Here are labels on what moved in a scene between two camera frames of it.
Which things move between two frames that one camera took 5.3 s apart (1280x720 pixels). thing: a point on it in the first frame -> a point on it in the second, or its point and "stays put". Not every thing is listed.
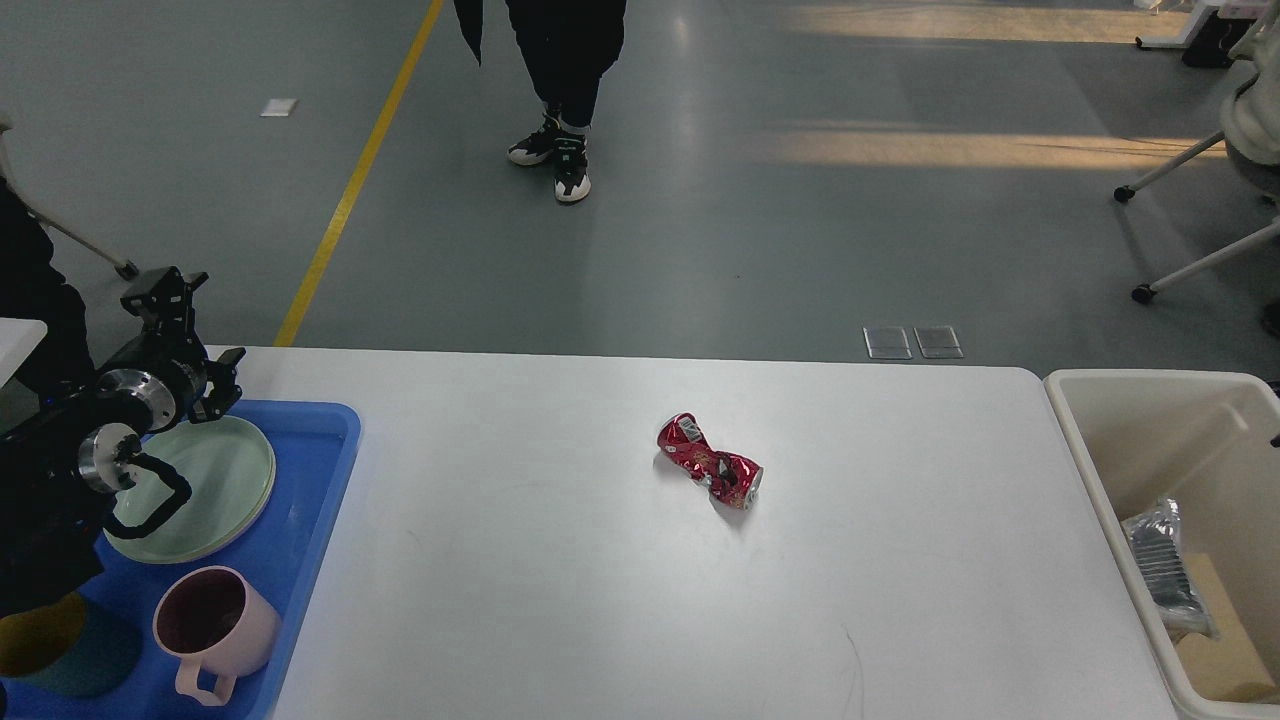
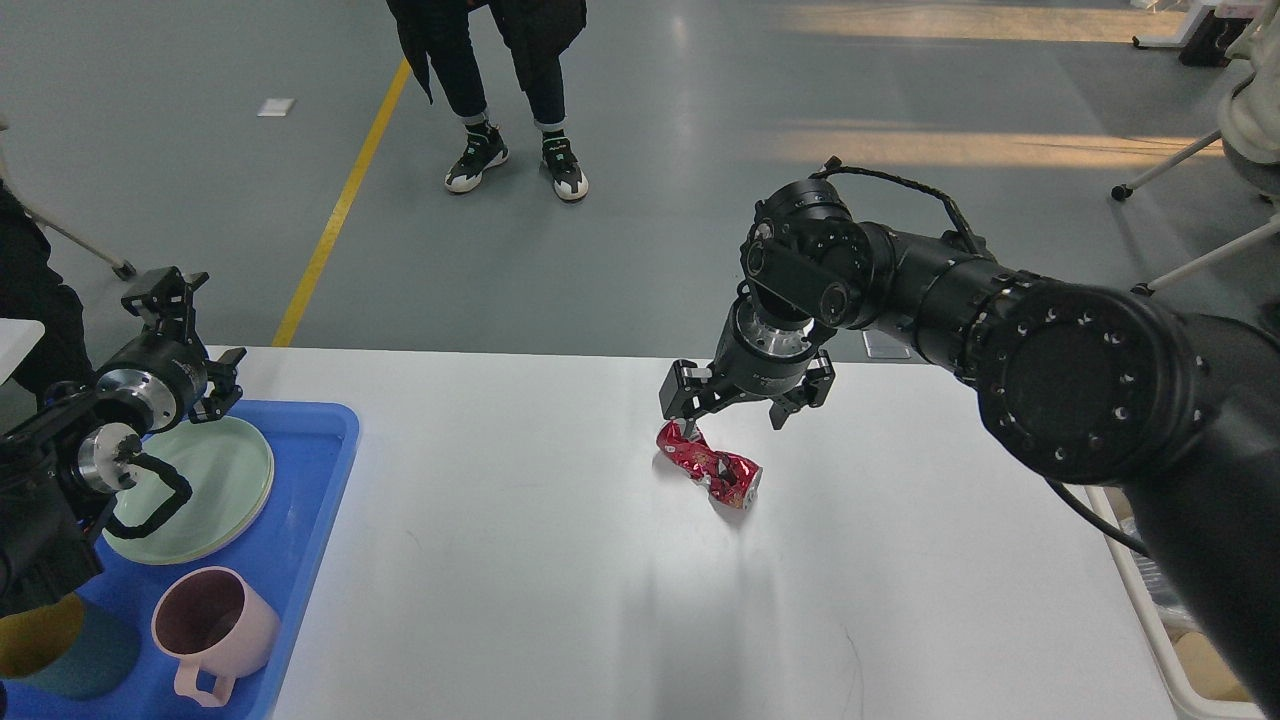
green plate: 194,490 stays put
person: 565,47 -> 538,33
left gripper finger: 166,296 stays put
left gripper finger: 221,375 stays put
